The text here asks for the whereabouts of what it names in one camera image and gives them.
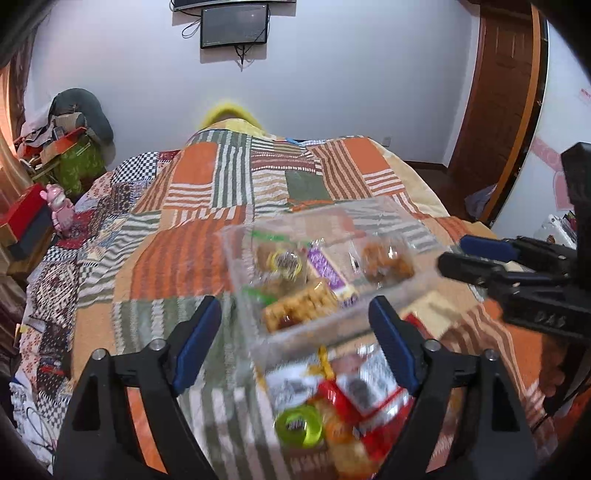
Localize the dark flat box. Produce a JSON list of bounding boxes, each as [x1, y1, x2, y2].
[[8, 210, 55, 262]]

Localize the patchwork blanket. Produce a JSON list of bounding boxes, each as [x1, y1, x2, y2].
[[13, 129, 561, 480]]

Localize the purple snack packet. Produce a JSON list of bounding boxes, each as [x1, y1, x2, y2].
[[306, 246, 362, 309]]

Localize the green patterned bag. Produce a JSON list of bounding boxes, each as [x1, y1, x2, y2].
[[50, 137, 108, 198]]

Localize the pink wall sticker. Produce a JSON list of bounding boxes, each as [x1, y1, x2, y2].
[[530, 135, 578, 209]]

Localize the white printed bag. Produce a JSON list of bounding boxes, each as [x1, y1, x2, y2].
[[536, 213, 579, 251]]

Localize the small wall monitor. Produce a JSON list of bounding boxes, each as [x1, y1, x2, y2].
[[199, 4, 270, 49]]

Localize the black monitor cable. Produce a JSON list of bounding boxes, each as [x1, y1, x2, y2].
[[235, 44, 260, 71]]

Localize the orange snack packet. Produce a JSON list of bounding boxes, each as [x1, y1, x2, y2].
[[322, 410, 372, 478]]

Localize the grey plastic bag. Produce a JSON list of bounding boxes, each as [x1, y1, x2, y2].
[[464, 184, 498, 223]]

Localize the red snack packet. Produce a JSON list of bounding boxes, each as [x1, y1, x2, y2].
[[318, 378, 416, 464]]

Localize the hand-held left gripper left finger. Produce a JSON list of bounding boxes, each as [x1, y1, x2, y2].
[[53, 296, 222, 480]]

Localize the yellow pillow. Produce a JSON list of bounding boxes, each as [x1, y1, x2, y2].
[[200, 102, 265, 139]]

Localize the clear plastic container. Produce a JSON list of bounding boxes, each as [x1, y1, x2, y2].
[[221, 198, 440, 354]]

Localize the white black snack packet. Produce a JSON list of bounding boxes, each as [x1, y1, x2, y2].
[[264, 364, 320, 408]]

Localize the golden biscuit packet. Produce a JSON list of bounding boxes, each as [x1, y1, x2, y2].
[[262, 278, 341, 334]]

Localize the person's right hand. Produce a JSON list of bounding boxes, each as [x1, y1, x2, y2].
[[538, 331, 591, 416]]

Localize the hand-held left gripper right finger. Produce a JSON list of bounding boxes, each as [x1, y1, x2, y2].
[[368, 296, 539, 480]]

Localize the silver snack packet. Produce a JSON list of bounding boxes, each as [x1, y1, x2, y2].
[[332, 350, 399, 412]]

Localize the brown wooden door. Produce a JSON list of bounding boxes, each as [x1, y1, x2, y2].
[[449, 4, 550, 222]]

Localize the pink toy figure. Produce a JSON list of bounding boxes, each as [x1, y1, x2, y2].
[[40, 183, 75, 239]]

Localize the brown fried snack packet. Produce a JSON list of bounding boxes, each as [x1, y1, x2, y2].
[[359, 241, 416, 285]]

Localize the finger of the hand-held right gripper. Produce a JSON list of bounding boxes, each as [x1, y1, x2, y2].
[[460, 234, 575, 266], [438, 251, 573, 298]]

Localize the red box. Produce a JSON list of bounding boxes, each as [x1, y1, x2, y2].
[[0, 183, 48, 246]]

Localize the green ring jelly cup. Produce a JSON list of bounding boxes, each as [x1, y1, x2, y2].
[[275, 405, 324, 449]]

